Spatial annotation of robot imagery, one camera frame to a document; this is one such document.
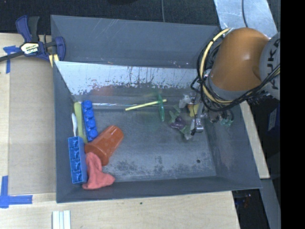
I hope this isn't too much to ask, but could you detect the yellow-green stick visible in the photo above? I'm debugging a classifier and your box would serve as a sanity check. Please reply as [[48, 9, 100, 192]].
[[73, 101, 88, 144]]

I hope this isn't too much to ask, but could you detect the blue studded toy block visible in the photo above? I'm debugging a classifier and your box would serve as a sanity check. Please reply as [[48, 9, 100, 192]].
[[81, 100, 99, 142]]

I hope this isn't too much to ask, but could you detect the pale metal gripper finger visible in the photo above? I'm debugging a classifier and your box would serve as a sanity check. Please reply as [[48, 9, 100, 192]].
[[183, 118, 204, 141], [178, 93, 195, 109]]

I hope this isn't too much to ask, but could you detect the yellow toy piece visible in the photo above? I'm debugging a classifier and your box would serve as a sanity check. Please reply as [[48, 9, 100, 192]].
[[187, 103, 200, 117]]

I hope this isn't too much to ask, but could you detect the pink cloth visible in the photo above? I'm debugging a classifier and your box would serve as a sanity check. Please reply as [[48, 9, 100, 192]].
[[81, 151, 116, 190]]

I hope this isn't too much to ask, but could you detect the purple and green toy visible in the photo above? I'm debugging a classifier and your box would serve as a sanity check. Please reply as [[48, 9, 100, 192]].
[[168, 108, 192, 135]]

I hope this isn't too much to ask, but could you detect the yellow straw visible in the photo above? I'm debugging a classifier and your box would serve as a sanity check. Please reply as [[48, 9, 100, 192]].
[[124, 99, 167, 112]]

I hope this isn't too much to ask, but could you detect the blue hollow toy block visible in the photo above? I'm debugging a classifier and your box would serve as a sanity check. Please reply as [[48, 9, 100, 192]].
[[68, 136, 88, 185]]

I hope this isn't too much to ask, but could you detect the orange plastic cup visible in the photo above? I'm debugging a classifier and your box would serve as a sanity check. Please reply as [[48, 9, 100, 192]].
[[84, 125, 125, 167]]

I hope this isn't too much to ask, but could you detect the green clear disc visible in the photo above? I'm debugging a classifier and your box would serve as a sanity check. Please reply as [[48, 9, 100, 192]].
[[156, 92, 166, 123]]

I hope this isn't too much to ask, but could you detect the grey metal bin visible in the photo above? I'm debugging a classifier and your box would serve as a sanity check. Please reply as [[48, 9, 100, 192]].
[[50, 14, 263, 204]]

